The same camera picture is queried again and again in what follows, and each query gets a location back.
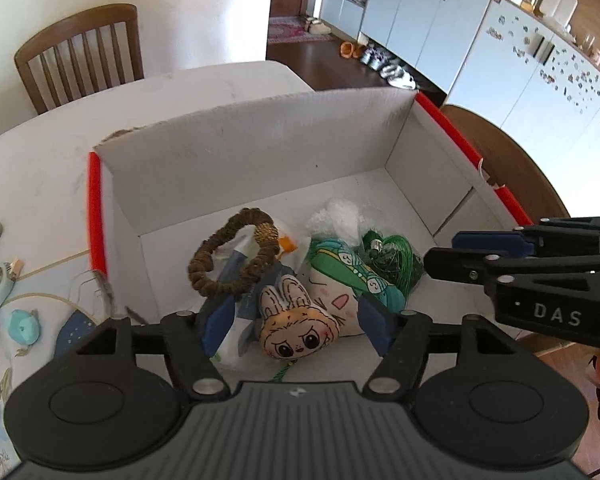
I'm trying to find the green cord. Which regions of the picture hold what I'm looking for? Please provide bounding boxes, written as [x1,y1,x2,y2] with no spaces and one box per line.
[358,228,425,299]

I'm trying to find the brown hair scrunchie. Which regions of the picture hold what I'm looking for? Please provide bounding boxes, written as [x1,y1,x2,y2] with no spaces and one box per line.
[187,208,279,299]

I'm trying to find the green white character pouch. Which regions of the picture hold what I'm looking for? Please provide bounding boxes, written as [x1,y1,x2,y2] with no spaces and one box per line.
[303,237,406,337]

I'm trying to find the bunny character plush pouch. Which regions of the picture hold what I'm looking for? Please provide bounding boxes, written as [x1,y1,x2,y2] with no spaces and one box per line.
[259,274,340,362]

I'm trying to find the white fluffy item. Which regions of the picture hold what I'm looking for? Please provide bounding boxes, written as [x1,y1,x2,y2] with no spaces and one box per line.
[308,198,364,245]

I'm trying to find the right wooden chair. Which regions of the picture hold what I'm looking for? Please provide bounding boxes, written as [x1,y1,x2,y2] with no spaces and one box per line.
[441,105,569,223]

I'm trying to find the wooden chair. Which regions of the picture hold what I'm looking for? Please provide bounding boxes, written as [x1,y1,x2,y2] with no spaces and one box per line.
[441,105,569,223]
[14,3,145,115]

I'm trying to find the blue speckled round mat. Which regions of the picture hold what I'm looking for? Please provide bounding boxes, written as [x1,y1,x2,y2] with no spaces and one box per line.
[54,310,97,358]

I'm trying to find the teal round small toy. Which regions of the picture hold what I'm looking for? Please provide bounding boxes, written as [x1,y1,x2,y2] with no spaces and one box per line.
[7,309,41,346]

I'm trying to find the red white cardboard box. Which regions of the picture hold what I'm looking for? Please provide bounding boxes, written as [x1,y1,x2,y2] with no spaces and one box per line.
[96,89,517,322]

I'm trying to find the pair of grey shoes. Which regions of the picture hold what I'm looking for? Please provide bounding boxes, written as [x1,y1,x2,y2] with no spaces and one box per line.
[360,44,417,90]

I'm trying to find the orange slippers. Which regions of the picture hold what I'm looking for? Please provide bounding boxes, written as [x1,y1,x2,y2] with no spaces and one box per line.
[339,41,366,60]

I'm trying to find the entry rug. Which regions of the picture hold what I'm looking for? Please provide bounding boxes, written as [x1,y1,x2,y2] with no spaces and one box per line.
[266,16,335,46]

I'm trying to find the far wooden chair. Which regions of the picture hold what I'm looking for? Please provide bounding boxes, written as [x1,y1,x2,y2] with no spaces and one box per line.
[14,3,145,115]

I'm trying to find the white wall cabinet unit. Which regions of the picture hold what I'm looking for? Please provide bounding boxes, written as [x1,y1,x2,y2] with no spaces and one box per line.
[321,0,600,217]

